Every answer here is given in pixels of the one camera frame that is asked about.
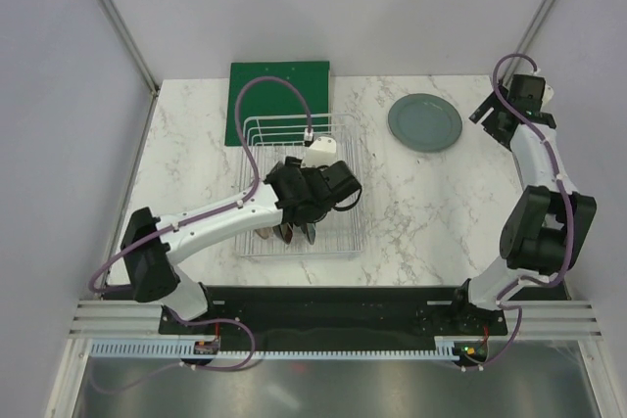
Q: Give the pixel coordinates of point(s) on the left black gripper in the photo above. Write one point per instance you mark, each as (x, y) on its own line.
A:
(293, 162)

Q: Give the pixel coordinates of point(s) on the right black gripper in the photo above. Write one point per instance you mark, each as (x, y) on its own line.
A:
(489, 123)

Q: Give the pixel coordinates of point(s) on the dark teal plate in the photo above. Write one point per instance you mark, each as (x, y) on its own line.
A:
(309, 232)

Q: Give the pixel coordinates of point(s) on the red and black plate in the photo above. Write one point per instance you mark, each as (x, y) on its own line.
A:
(284, 232)

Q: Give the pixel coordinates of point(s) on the pink-brown plate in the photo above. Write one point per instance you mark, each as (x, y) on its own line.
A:
(264, 233)

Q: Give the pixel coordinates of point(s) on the white wire dish rack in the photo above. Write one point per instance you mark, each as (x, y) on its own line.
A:
(339, 233)

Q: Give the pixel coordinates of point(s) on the light green-grey plate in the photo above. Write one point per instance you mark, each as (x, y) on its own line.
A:
(424, 123)

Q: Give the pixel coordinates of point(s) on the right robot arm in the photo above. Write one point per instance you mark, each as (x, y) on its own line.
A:
(545, 232)

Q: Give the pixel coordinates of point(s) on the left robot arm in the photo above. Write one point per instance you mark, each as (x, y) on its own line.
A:
(153, 246)

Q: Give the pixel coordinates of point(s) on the green cutting board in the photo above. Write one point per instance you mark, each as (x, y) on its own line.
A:
(272, 112)

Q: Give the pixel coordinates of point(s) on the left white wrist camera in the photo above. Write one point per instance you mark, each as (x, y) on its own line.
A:
(320, 151)

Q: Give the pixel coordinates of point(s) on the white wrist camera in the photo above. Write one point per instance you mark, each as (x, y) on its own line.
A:
(548, 94)
(320, 151)

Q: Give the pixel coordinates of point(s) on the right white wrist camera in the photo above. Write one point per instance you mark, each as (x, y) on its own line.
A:
(548, 94)

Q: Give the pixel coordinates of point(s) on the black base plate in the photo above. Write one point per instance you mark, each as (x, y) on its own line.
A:
(333, 316)

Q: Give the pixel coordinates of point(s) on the right aluminium frame post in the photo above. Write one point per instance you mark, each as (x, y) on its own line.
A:
(541, 16)

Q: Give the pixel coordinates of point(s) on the aluminium frame post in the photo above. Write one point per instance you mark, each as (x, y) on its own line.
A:
(541, 16)
(127, 40)

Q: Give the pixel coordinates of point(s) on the white slotted cable duct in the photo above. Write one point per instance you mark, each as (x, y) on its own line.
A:
(438, 348)

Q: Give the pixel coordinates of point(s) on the left aluminium frame post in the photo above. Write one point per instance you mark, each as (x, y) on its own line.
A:
(127, 40)

